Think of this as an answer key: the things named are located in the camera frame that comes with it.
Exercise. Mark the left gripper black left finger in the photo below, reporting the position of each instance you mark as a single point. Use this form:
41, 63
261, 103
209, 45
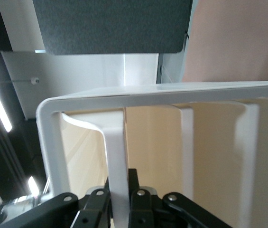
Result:
95, 209

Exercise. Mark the small white wall fixture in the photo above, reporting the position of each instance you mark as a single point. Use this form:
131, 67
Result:
34, 80

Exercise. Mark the short ceiling light tube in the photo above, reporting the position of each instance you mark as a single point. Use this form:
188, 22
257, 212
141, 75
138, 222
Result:
33, 186

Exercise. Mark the brown table cover sheet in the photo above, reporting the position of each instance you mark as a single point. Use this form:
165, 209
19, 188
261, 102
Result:
238, 42

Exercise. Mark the white drawer cabinet housing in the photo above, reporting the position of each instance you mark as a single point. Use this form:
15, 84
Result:
148, 95

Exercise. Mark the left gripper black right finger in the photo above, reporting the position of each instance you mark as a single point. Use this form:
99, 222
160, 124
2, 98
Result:
141, 209

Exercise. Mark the white plastic drawer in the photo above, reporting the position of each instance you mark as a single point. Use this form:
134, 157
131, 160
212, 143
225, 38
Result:
116, 154

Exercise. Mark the dark grey felt panel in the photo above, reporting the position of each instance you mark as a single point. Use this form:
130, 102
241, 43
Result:
112, 23

